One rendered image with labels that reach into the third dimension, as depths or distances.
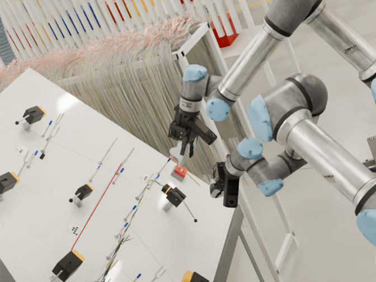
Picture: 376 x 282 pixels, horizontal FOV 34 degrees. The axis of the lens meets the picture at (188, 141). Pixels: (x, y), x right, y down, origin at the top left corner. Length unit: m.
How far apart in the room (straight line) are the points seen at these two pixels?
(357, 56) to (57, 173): 1.08
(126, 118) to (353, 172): 1.78
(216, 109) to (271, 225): 2.10
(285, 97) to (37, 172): 0.96
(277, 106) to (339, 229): 2.20
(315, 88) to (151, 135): 1.59
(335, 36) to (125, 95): 1.34
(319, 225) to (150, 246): 1.78
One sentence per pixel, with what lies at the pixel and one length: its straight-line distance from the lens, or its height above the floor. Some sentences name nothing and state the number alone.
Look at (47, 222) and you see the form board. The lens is 2.04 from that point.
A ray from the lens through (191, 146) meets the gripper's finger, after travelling 2.20.
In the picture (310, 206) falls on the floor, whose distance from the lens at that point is 3.97.
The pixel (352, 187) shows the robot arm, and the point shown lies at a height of 1.40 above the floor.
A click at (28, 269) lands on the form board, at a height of 1.33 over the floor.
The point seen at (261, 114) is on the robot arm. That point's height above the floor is 1.57.
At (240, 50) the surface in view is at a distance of 4.99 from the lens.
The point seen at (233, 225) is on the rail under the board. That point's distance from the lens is 2.49.
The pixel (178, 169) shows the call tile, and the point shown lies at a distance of 2.46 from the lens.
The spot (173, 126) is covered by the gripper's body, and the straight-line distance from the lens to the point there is 2.13.
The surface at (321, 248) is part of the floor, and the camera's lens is 3.61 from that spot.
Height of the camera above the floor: 2.21
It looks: 24 degrees down
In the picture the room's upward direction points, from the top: 25 degrees counter-clockwise
